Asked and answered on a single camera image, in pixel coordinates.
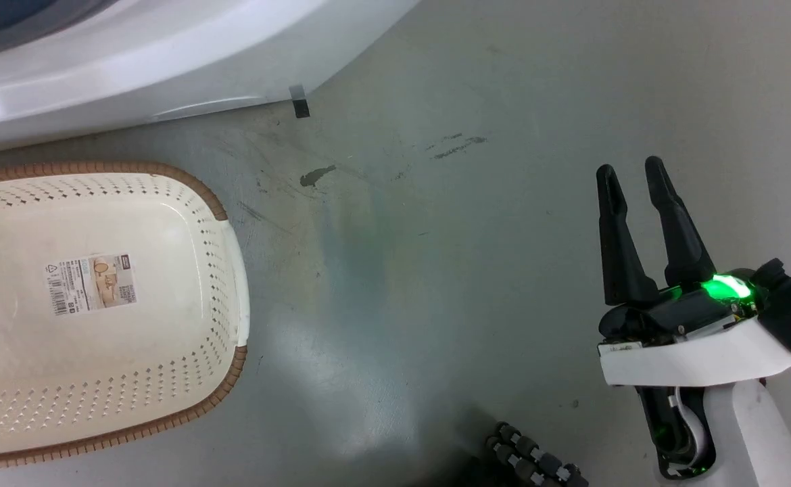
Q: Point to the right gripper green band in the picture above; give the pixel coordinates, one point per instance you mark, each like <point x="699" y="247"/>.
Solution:
<point x="693" y="338"/>

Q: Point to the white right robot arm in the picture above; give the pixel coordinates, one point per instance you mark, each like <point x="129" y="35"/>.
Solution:
<point x="733" y="433"/>

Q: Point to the black washing machine foot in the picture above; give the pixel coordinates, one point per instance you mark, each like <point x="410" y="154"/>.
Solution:
<point x="299" y="103"/>

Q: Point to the white washing machine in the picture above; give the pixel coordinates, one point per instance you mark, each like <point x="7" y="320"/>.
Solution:
<point x="132" y="61"/>

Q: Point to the cream perforated laundry basket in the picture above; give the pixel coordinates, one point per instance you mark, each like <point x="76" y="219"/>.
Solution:
<point x="98" y="379"/>

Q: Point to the product label sticker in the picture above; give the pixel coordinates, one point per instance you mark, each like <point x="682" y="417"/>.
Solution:
<point x="91" y="284"/>

